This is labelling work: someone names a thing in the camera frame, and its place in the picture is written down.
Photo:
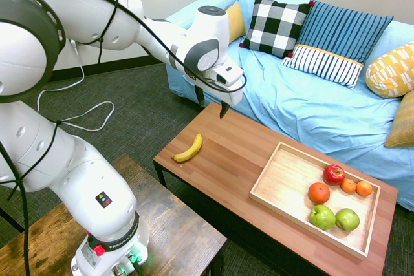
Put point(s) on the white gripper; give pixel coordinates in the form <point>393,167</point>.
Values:
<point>234,95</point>

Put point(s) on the yellow banana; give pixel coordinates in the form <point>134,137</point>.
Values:
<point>191,151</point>

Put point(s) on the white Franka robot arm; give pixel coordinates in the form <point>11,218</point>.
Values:
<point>81,176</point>

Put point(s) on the light wooden tray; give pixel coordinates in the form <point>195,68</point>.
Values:
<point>284,179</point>

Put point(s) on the reddish wood coffee table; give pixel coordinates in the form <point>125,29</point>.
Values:
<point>226,159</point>

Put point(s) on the light blue sofa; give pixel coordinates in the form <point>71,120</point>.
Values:
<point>291,101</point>

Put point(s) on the plain mustard pillow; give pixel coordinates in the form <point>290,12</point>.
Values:
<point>236,20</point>

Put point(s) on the black white checkered pillow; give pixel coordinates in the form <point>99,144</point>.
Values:
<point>275,27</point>

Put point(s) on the white navy striped pillow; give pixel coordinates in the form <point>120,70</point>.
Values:
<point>323,64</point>

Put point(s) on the rustic dark wood table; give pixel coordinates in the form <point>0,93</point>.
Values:
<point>181,224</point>

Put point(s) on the large orange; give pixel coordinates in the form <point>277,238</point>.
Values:
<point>319,193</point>

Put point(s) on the red apple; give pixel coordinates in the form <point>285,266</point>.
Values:
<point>333,175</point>

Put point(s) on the blue striped pillow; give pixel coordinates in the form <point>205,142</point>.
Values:
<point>343,30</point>

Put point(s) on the green apple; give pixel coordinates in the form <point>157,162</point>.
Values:
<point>347,220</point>
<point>321,218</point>

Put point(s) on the small orange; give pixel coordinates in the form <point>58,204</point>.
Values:
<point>364,188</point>
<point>348,186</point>

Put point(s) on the yellow white patterned bolster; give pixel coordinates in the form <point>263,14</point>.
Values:
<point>391,72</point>

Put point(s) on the textured mustard pillow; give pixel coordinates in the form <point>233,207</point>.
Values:
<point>404,121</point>

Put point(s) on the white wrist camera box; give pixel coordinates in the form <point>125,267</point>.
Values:
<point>226,74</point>

